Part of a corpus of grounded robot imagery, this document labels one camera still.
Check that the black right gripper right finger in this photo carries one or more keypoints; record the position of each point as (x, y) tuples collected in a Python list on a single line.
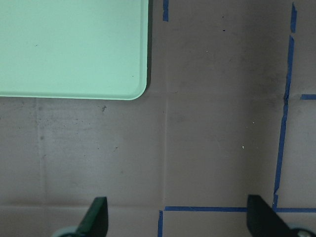
[(262, 221)]

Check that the mint green tray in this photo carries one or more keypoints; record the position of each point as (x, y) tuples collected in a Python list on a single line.
[(79, 49)]

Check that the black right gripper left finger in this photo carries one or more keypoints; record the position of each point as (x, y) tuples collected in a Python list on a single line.
[(96, 221)]

